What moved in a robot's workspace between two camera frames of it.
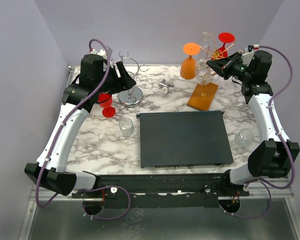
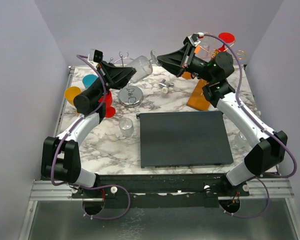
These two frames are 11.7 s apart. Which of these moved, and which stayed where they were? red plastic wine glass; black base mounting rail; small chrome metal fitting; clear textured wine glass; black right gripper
Moved: black right gripper; clear textured wine glass
Stayed: small chrome metal fitting; red plastic wine glass; black base mounting rail
